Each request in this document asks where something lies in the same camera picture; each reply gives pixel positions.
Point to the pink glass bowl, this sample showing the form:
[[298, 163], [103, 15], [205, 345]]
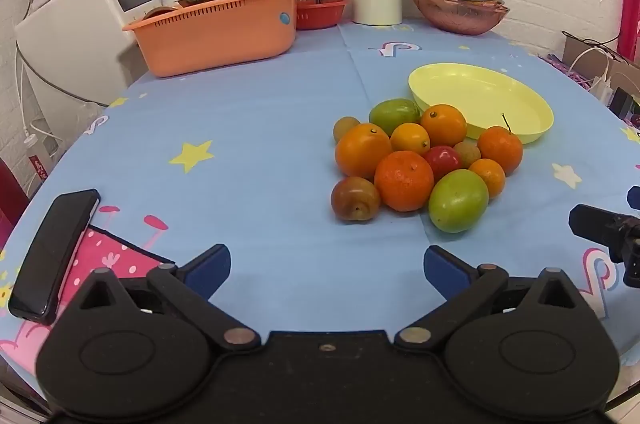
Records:
[[457, 19]]

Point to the cardboard box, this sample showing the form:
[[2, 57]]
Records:
[[580, 53]]

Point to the black smartphone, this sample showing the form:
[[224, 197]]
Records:
[[50, 254]]

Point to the purple patterned paper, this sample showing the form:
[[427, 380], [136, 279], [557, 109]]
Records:
[[565, 68]]

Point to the brown-red fruit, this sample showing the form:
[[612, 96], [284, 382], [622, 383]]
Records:
[[355, 199]]

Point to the small orange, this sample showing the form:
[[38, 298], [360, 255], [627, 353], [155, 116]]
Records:
[[489, 176], [410, 138]]

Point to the red apple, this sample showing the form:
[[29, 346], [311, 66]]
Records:
[[443, 159]]

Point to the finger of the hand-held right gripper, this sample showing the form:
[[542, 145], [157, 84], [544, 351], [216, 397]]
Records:
[[595, 221], [635, 196]]

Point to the red plastic basket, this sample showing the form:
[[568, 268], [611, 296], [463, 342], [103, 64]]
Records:
[[320, 14]]

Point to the round orange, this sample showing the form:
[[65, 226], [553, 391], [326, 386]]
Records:
[[443, 124]]

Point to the small brown kiwi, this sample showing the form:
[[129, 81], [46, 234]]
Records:
[[346, 127]]

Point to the white appliance with screen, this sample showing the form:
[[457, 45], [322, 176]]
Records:
[[75, 43]]

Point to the light green fruit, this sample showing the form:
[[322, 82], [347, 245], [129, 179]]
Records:
[[458, 200]]

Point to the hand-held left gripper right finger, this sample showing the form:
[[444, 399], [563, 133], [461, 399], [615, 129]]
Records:
[[442, 269]]

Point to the small black box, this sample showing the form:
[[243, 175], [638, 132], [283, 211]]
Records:
[[621, 102]]

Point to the orange plastic basket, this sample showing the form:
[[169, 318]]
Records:
[[215, 33]]

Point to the dark green fruit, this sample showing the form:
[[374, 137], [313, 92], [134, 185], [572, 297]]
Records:
[[395, 114]]

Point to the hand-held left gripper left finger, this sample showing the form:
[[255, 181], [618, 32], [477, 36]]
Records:
[[212, 266]]

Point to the bumpy tangerine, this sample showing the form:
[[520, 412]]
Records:
[[404, 180]]

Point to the brown bowl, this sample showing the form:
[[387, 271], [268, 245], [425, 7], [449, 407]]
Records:
[[160, 12]]

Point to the red plastic stool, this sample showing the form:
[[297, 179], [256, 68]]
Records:
[[10, 199]]

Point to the white plastic bottle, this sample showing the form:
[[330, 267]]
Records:
[[37, 161]]

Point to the printed blue tablecloth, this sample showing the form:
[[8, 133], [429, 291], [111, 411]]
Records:
[[250, 113]]

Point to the large smooth orange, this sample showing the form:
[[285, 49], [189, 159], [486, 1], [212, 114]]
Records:
[[363, 150]]

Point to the tangerine with stem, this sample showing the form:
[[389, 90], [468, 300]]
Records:
[[500, 149]]

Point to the yellow plastic plate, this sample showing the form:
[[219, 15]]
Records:
[[480, 98]]

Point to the small tan fruit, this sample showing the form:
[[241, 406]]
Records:
[[468, 152]]

